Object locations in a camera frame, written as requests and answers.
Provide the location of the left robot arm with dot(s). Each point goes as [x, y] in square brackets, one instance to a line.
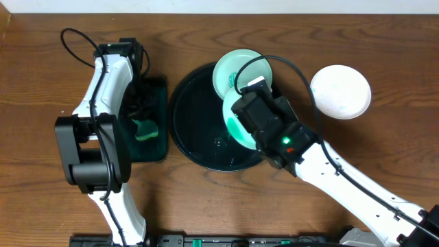
[93, 151]

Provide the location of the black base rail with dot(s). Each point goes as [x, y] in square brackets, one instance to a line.
[348, 237]

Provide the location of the round black tray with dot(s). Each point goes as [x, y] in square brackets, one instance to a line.
[197, 127]

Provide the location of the white plate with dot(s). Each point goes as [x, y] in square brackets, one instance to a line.
[341, 92]

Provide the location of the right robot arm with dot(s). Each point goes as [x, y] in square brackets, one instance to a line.
[395, 221]

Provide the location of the green sponge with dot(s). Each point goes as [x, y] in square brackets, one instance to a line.
[146, 129]

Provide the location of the mint green plate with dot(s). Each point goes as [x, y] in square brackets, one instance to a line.
[233, 125]
[228, 66]

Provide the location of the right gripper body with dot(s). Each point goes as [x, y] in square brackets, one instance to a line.
[287, 110]

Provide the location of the black rectangular tray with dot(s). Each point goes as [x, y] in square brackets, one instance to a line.
[154, 149]

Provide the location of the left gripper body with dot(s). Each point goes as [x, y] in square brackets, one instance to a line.
[138, 112]

